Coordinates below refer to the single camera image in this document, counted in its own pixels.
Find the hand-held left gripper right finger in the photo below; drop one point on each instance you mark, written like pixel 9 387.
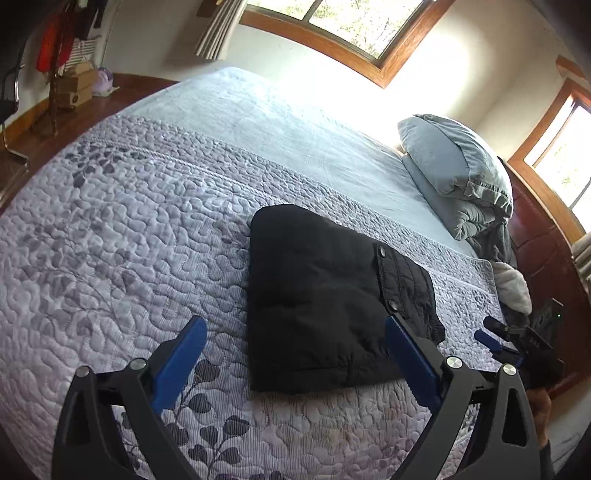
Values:
pixel 411 364

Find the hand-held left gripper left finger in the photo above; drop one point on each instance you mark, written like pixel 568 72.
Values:
pixel 182 360

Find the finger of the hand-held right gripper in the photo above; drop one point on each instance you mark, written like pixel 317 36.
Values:
pixel 485 340
pixel 496 325

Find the black jacket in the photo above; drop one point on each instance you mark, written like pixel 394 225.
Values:
pixel 314 300

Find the person's right forearm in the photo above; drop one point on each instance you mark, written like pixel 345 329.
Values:
pixel 547 461

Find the person's right hand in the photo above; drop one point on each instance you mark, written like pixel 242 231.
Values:
pixel 539 408

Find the white fleece blanket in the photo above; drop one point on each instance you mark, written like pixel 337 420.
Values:
pixel 512 286

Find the dark wooden headboard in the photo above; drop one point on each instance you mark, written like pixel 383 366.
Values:
pixel 540 249

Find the pale curtain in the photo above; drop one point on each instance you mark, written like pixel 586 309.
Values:
pixel 582 258

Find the lower grey pillow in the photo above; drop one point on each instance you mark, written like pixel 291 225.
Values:
pixel 466 214

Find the grey quilted leaf-print bedspread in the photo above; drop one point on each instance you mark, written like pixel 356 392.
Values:
pixel 115 230

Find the light blue pillow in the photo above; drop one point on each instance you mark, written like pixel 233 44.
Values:
pixel 452 157

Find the small wooden-framed window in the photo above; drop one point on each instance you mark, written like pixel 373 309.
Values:
pixel 561 152

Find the bed with light blue sheet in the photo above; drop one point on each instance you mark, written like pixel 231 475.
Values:
pixel 286 124

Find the lavender round container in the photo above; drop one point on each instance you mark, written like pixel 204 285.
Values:
pixel 104 81

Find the cardboard box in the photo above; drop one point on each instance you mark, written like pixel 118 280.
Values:
pixel 74 87

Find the black chair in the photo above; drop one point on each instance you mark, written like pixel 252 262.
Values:
pixel 9 87

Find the large wooden-framed window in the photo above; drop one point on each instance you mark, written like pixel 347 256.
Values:
pixel 360 27

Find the striped beige curtain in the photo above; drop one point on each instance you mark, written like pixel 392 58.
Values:
pixel 217 27

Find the red hanging clothes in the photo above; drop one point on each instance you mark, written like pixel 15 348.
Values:
pixel 51 41

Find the wooden post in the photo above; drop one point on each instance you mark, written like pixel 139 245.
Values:
pixel 54 99

